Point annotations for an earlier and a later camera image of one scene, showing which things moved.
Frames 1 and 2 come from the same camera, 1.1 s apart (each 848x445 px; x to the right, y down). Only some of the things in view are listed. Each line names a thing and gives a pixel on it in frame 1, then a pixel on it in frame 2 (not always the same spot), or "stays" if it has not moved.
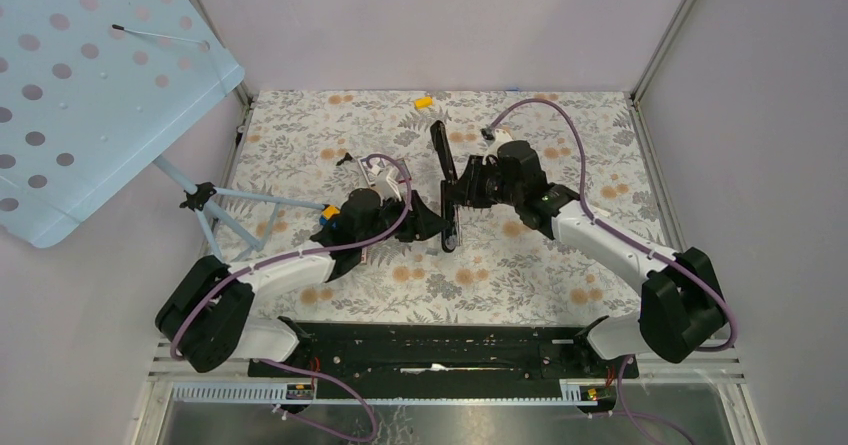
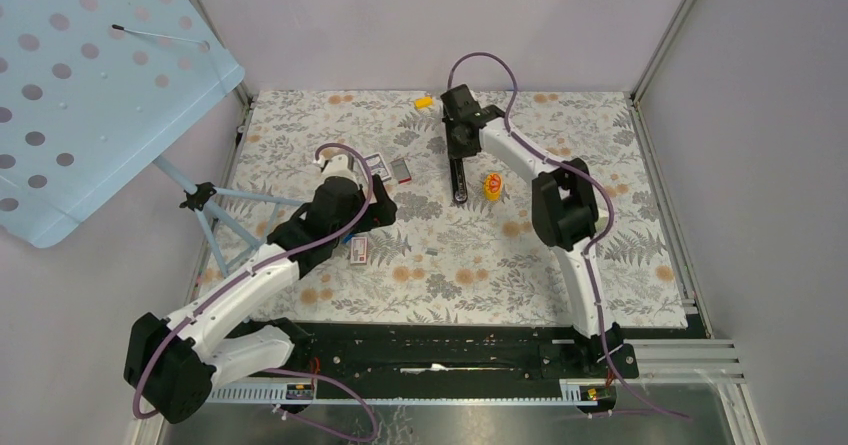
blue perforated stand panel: (100, 67) stays
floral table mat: (424, 202) stays
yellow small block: (423, 102) stays
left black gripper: (421, 222) -> (382, 211)
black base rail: (444, 352) stays
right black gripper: (471, 182) -> (455, 151)
